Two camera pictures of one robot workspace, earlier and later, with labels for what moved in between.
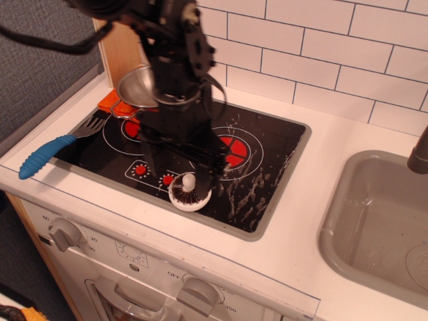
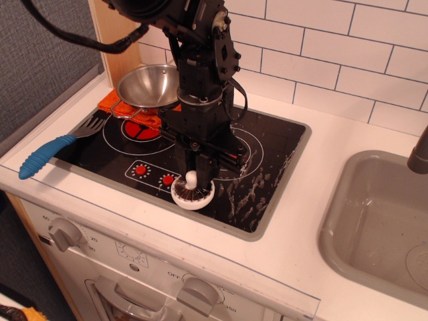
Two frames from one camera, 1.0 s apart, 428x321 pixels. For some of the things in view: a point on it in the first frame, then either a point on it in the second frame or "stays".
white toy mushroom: (183, 193) stays
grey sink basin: (373, 227) stays
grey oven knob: (199, 295) stays
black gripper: (186, 128) -> (203, 128)
